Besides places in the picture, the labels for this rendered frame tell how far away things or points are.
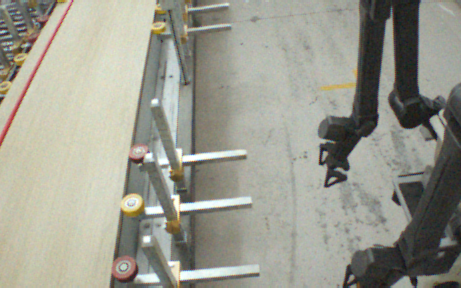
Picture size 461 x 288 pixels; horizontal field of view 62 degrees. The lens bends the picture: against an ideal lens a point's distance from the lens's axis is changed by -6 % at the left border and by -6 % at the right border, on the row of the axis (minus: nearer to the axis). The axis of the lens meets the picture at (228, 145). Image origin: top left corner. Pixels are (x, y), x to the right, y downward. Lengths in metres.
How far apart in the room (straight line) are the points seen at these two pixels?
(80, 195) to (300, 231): 1.29
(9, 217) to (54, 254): 0.28
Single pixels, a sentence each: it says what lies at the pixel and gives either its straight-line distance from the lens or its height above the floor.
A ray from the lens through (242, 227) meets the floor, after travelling 2.39.
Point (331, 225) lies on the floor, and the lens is 2.40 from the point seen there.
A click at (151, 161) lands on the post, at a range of 1.20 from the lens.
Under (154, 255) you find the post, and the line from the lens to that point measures 1.13.
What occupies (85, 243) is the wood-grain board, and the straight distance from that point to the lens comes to 1.43.
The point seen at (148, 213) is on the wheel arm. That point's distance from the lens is 1.48.
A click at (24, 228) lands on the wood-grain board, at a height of 0.90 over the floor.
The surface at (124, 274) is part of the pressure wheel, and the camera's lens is 1.31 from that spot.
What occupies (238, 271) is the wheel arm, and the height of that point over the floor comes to 0.82.
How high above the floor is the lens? 2.00
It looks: 45 degrees down
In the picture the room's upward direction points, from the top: 9 degrees counter-clockwise
